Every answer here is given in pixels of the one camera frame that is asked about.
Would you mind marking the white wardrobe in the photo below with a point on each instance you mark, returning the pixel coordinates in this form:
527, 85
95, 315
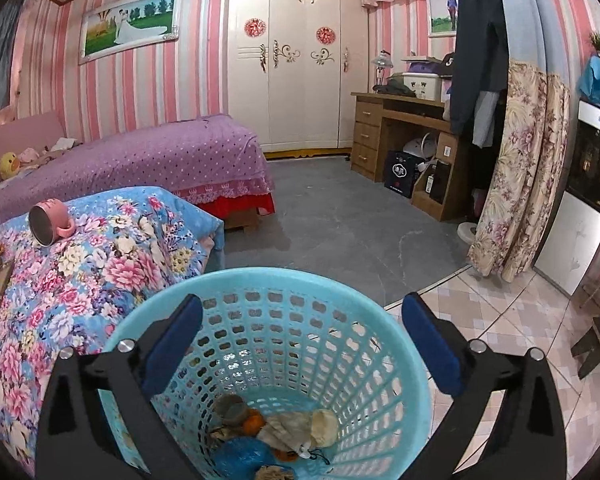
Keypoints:
300, 100

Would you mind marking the purple covered bed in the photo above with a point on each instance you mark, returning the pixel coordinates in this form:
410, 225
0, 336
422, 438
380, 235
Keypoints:
155, 160

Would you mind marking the beige cloth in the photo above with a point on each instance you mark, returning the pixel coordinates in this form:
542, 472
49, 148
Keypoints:
60, 145

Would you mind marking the wooden desk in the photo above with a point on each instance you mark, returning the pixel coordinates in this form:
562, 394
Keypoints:
367, 132

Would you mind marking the pink mug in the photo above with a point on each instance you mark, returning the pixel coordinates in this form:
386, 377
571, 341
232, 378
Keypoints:
55, 212

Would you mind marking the red paper cut decoration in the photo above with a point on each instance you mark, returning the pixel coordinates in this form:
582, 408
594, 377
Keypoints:
254, 28
325, 35

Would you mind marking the black flat case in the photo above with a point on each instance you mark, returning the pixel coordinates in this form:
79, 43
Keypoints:
437, 185

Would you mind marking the black printed box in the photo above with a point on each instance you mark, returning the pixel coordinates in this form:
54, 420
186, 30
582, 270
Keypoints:
400, 175

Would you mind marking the table lamp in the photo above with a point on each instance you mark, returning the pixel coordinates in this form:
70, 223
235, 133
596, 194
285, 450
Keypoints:
382, 62

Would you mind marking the pink covered headboard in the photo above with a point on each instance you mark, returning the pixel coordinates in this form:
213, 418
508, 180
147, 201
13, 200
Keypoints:
15, 132

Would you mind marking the small wooden stool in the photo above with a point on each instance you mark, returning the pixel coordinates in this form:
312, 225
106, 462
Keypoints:
597, 345

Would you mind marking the dark green cloth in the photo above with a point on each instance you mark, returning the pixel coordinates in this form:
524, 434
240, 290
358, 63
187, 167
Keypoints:
392, 90

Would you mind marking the framed wedding picture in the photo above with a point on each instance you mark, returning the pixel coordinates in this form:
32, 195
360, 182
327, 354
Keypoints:
130, 25

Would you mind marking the orange wrapper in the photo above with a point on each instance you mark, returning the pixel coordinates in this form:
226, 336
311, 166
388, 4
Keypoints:
254, 422

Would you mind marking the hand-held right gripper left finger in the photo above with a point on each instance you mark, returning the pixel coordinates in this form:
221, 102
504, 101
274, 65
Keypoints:
172, 347

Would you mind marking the white and black appliance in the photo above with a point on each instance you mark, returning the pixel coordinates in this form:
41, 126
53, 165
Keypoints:
580, 230

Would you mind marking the floral curtain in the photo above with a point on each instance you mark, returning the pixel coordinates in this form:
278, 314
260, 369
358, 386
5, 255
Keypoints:
520, 170

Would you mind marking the yellow duck plush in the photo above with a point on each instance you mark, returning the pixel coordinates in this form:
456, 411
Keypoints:
9, 165

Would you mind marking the light blue plastic basket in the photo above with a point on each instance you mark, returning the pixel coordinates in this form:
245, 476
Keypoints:
290, 340

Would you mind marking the white rounded appliance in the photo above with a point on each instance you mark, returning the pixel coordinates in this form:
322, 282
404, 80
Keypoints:
422, 145

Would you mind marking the blue plastic bag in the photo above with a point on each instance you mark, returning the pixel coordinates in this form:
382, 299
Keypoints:
240, 457

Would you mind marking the purple box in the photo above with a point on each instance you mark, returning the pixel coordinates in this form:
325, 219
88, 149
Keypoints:
425, 66

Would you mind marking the red bed skirt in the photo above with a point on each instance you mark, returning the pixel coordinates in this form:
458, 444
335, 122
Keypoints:
240, 207

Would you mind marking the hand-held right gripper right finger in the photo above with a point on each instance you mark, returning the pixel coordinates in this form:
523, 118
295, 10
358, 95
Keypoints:
432, 352

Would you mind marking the floral blanket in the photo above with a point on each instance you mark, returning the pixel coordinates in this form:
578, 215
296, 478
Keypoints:
105, 270

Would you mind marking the dark hanging coat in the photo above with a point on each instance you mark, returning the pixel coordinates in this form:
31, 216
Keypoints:
480, 60

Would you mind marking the white storage box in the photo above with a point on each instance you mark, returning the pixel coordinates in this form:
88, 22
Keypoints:
422, 86

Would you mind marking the small framed photo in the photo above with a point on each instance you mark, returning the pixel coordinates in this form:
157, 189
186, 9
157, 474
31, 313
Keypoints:
440, 15

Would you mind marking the pink plush toy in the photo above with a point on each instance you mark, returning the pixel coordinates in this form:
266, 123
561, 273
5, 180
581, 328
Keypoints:
30, 155

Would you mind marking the black cap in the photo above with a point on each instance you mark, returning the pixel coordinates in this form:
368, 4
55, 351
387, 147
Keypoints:
447, 64

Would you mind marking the grey round lid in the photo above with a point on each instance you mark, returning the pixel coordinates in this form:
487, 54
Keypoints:
232, 407

